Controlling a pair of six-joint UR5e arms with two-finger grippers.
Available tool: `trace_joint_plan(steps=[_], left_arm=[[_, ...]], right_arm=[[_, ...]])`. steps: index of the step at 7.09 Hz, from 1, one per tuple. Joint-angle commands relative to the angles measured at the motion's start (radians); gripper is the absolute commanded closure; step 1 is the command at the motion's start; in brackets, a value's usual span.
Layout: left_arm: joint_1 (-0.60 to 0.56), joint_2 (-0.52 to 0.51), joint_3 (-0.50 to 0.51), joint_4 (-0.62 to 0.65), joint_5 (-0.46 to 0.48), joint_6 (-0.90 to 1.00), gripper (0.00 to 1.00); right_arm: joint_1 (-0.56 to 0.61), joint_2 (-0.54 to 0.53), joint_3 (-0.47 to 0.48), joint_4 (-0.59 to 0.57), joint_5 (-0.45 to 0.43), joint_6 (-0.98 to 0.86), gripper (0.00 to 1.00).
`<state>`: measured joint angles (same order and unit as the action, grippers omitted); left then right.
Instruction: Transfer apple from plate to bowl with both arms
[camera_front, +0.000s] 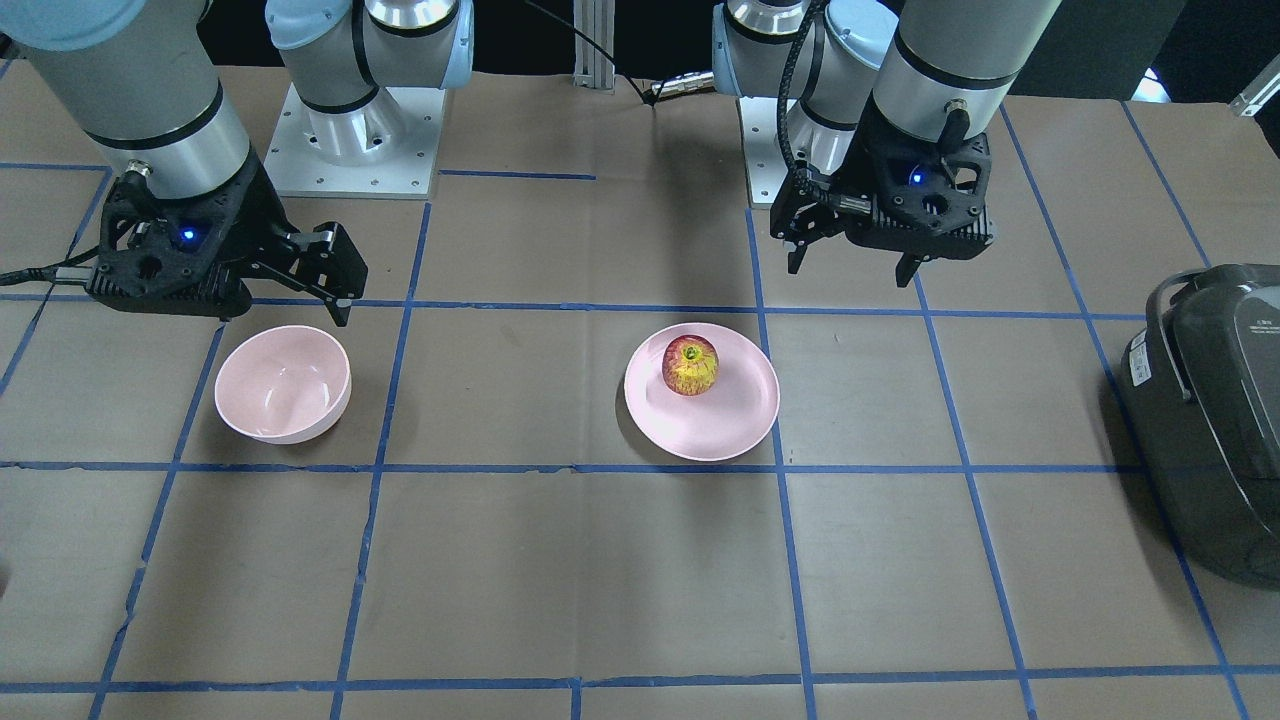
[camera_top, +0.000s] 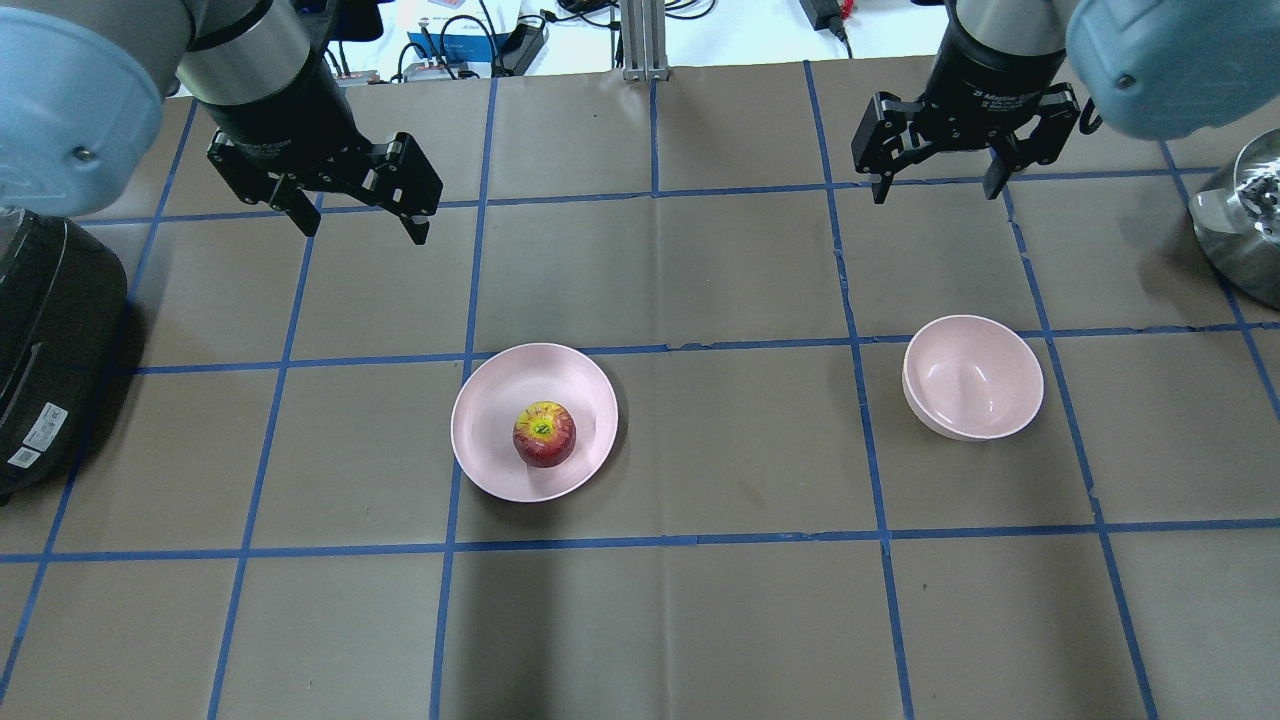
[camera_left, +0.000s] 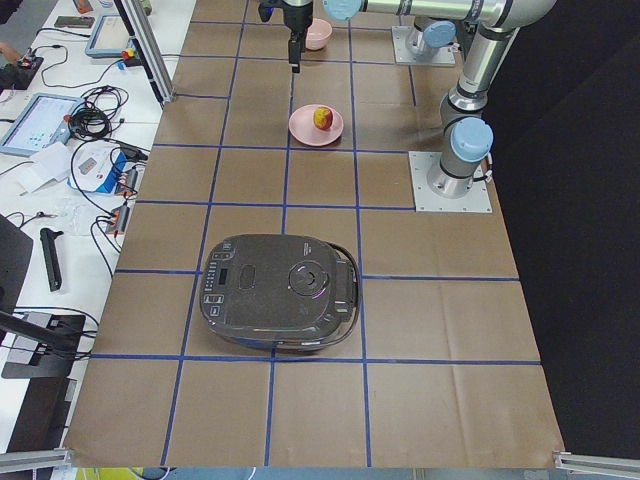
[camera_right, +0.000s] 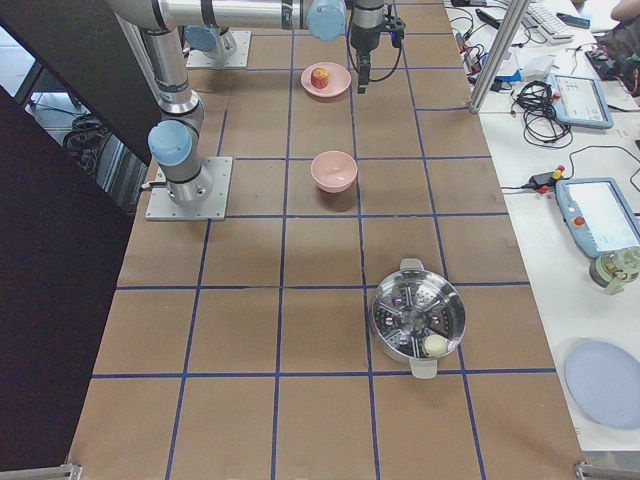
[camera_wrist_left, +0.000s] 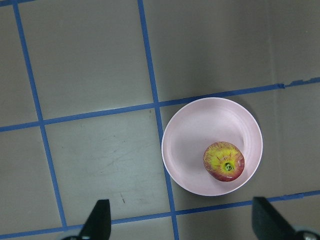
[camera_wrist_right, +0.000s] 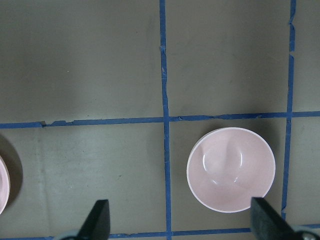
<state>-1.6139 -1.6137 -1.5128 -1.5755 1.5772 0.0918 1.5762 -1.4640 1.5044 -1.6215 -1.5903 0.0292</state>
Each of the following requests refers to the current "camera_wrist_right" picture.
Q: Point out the pink plate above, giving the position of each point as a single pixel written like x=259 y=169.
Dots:
x=5 y=185

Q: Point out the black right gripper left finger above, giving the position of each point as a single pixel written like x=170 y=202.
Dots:
x=97 y=224

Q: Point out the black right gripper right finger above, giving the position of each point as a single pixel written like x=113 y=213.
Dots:
x=267 y=224

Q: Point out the pink bowl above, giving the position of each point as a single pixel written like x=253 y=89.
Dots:
x=229 y=166

